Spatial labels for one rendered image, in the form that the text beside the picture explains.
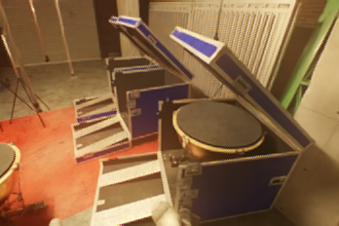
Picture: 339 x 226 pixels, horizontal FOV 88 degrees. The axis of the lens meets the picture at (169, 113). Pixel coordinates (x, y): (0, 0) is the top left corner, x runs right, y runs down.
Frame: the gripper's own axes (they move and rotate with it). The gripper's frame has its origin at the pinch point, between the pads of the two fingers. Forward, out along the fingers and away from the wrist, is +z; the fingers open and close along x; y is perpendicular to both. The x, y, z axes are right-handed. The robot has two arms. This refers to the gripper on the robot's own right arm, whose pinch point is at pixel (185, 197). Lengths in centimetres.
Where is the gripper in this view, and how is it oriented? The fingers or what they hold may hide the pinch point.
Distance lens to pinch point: 133.1
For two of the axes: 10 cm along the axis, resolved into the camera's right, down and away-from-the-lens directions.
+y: -9.5, -3.1, 0.3
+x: -2.9, 9.1, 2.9
